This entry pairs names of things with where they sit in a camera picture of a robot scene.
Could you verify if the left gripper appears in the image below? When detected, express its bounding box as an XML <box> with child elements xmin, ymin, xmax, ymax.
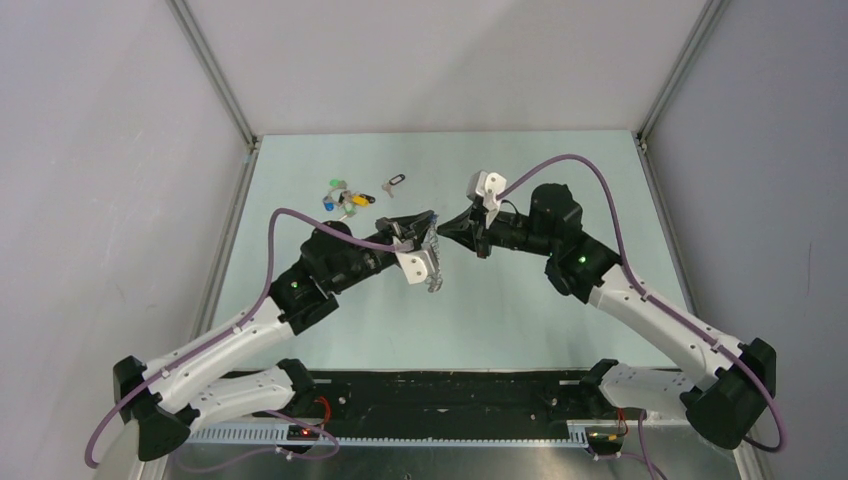
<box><xmin>330</xmin><ymin>212</ymin><xmax>436</xmax><ymax>293</ymax></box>

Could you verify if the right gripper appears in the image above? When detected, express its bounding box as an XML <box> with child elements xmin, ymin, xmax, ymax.
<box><xmin>436</xmin><ymin>201</ymin><xmax>555</xmax><ymax>261</ymax></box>

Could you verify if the large steel ring disc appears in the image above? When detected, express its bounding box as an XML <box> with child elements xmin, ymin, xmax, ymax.
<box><xmin>424</xmin><ymin>213</ymin><xmax>443</xmax><ymax>293</ymax></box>

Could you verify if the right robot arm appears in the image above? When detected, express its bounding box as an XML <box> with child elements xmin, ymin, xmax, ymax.
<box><xmin>437</xmin><ymin>183</ymin><xmax>777</xmax><ymax>450</ymax></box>

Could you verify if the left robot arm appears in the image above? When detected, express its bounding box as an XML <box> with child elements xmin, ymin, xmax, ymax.
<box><xmin>113</xmin><ymin>208</ymin><xmax>438</xmax><ymax>462</ymax></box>

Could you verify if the yellow key tag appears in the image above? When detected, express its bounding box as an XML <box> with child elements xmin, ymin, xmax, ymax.
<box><xmin>352</xmin><ymin>196</ymin><xmax>371</xmax><ymax>207</ymax></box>

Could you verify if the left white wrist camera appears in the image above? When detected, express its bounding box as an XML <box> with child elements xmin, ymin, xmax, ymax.
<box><xmin>395</xmin><ymin>245</ymin><xmax>431</xmax><ymax>285</ymax></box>

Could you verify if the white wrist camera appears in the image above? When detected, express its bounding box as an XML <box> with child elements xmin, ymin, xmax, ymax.
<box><xmin>466</xmin><ymin>170</ymin><xmax>507</xmax><ymax>229</ymax></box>
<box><xmin>395</xmin><ymin>245</ymin><xmax>431</xmax><ymax>285</ymax></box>

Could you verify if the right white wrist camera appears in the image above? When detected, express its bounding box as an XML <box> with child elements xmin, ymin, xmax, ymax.
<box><xmin>466</xmin><ymin>170</ymin><xmax>507</xmax><ymax>229</ymax></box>

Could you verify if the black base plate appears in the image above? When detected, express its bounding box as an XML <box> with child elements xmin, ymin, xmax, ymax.
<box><xmin>281</xmin><ymin>370</ymin><xmax>640</xmax><ymax>439</ymax></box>

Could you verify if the left aluminium frame post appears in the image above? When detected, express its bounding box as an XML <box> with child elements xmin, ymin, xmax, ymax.
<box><xmin>166</xmin><ymin>0</ymin><xmax>258</xmax><ymax>152</ymax></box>

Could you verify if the aluminium frame post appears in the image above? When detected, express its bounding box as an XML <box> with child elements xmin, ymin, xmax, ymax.
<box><xmin>635</xmin><ymin>0</ymin><xmax>731</xmax><ymax>145</ymax></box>
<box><xmin>166</xmin><ymin>0</ymin><xmax>258</xmax><ymax>152</ymax></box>

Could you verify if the grey slotted cable duct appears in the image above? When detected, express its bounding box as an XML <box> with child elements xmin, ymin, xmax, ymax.
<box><xmin>186</xmin><ymin>422</ymin><xmax>588</xmax><ymax>448</ymax></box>

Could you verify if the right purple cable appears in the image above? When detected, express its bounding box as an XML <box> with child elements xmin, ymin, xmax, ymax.
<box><xmin>495</xmin><ymin>154</ymin><xmax>788</xmax><ymax>454</ymax></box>

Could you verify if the purple cable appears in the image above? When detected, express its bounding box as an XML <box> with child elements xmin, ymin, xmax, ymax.
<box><xmin>495</xmin><ymin>154</ymin><xmax>788</xmax><ymax>454</ymax></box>
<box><xmin>84</xmin><ymin>207</ymin><xmax>405</xmax><ymax>470</ymax></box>

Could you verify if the right aluminium frame post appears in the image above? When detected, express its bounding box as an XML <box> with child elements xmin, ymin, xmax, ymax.
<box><xmin>635</xmin><ymin>0</ymin><xmax>731</xmax><ymax>145</ymax></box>

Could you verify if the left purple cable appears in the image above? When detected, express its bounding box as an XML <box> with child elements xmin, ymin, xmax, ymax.
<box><xmin>84</xmin><ymin>207</ymin><xmax>405</xmax><ymax>470</ymax></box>

